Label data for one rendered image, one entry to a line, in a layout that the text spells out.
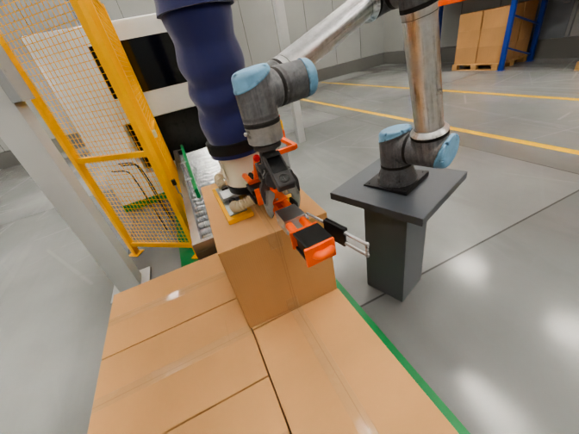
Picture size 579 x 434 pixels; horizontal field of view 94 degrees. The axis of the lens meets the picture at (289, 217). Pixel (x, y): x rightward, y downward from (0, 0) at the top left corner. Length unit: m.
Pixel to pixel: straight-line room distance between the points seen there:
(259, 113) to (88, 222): 1.88
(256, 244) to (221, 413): 0.54
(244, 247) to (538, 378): 1.46
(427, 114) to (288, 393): 1.11
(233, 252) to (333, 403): 0.55
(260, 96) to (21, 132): 1.77
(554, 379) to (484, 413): 0.37
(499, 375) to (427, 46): 1.45
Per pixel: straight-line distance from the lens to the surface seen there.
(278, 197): 0.82
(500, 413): 1.68
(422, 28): 1.15
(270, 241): 0.94
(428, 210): 1.32
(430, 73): 1.19
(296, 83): 0.71
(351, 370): 1.04
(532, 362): 1.86
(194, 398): 1.14
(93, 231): 2.40
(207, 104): 0.99
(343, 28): 1.04
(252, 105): 0.66
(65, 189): 2.29
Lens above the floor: 1.47
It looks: 32 degrees down
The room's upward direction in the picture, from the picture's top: 13 degrees counter-clockwise
